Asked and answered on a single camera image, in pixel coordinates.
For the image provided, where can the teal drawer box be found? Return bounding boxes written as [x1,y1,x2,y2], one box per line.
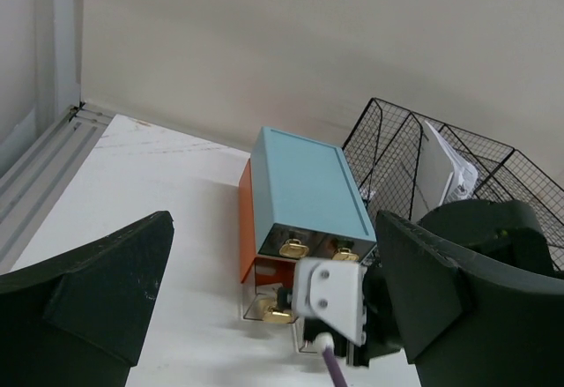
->
[238,127,376,287]

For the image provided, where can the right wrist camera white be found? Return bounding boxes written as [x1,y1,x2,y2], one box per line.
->
[291,257,367,346]

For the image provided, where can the white paper sheets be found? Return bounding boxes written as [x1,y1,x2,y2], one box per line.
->
[416,122,479,211]

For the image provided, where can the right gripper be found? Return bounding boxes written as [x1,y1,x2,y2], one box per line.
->
[303,267,401,367]

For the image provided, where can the aluminium rail frame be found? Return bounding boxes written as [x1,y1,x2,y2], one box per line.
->
[1,0,113,272]

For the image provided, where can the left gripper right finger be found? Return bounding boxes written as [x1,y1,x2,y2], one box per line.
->
[375,212,563,386]

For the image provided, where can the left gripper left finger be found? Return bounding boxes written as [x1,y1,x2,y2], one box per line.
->
[1,211,174,386]

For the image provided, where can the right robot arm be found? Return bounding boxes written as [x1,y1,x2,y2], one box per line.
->
[352,200,563,370]

